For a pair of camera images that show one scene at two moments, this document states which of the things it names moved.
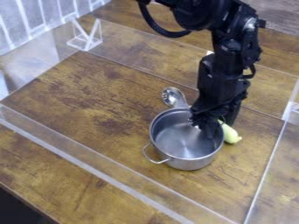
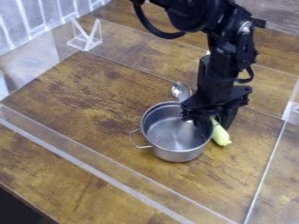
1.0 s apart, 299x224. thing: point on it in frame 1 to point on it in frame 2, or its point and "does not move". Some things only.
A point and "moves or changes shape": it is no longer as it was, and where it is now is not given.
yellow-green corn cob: (231, 136) moves or changes shape
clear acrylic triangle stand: (84, 41) does not move
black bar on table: (260, 23) does not move
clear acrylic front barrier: (58, 182) does not move
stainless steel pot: (177, 143) moves or changes shape
